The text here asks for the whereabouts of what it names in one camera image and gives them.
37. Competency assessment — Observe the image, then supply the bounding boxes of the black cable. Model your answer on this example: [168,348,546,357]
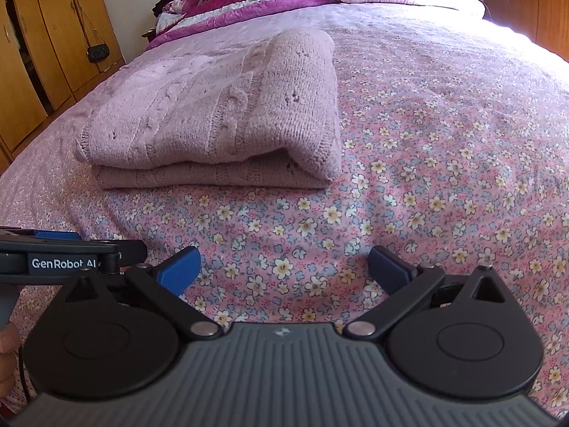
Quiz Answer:
[18,349,34,403]

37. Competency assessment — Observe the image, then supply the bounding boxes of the pink knit cardigan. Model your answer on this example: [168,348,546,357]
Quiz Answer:
[73,28,343,190]

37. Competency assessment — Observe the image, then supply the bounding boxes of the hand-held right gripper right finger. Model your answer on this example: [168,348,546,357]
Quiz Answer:
[346,246,512,339]

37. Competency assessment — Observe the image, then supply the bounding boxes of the magenta and white blanket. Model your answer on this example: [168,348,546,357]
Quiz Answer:
[147,0,343,49]

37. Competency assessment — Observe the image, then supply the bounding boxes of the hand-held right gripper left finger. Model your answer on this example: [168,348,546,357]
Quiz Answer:
[55,246,223,339]

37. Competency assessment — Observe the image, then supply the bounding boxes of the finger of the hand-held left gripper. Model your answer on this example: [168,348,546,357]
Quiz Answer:
[0,229,83,243]
[116,240,148,273]

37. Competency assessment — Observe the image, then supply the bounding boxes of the wooden wardrobe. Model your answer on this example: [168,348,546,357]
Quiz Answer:
[0,0,127,174]

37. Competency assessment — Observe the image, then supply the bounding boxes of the black purse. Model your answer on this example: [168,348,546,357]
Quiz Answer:
[75,2,112,64]

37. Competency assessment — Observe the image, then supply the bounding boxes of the wooden dresser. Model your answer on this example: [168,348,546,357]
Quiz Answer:
[482,0,569,63]

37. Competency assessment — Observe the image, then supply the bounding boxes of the person's left hand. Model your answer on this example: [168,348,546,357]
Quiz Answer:
[0,320,21,394]

